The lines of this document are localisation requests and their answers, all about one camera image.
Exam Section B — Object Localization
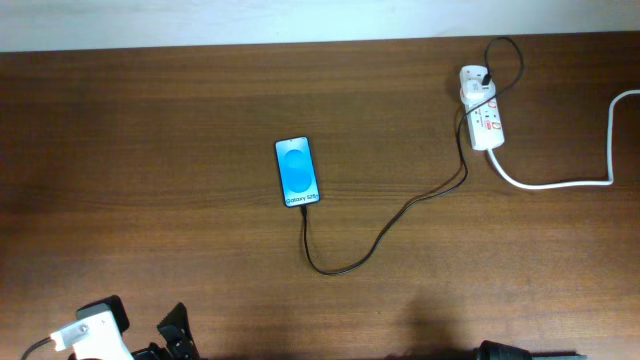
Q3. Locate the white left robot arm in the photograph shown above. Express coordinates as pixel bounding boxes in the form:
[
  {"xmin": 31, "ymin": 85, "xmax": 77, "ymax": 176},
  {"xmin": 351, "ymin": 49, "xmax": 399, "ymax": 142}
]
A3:
[{"xmin": 73, "ymin": 297, "xmax": 201, "ymax": 360}]

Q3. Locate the blue Samsung Galaxy smartphone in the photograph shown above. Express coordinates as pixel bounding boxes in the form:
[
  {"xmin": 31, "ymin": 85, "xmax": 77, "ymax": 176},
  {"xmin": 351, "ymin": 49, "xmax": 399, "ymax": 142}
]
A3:
[{"xmin": 275, "ymin": 136, "xmax": 320, "ymax": 208}]

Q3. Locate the white power strip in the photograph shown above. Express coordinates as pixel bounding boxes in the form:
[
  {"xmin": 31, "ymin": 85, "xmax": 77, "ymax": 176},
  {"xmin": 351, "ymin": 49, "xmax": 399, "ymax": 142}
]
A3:
[{"xmin": 459, "ymin": 65, "xmax": 505, "ymax": 151}]

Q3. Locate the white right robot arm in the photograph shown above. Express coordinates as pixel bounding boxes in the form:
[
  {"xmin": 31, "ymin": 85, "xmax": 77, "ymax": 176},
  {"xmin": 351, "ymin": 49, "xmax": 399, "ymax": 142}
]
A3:
[{"xmin": 472, "ymin": 340, "xmax": 588, "ymax": 360}]

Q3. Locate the black charging cable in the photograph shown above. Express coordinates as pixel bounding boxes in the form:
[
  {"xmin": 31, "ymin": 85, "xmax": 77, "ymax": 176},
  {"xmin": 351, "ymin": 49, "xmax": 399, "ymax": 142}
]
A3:
[{"xmin": 299, "ymin": 36, "xmax": 525, "ymax": 276}]

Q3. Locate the white charger adapter plug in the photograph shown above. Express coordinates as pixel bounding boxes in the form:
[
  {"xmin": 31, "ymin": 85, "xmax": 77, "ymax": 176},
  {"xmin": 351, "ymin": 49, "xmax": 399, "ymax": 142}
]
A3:
[{"xmin": 460, "ymin": 79, "xmax": 496, "ymax": 106}]

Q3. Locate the white power strip cord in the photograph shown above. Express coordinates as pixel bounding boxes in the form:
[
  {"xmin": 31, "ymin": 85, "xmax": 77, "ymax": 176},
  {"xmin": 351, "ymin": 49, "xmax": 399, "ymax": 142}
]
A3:
[{"xmin": 485, "ymin": 89, "xmax": 640, "ymax": 191}]

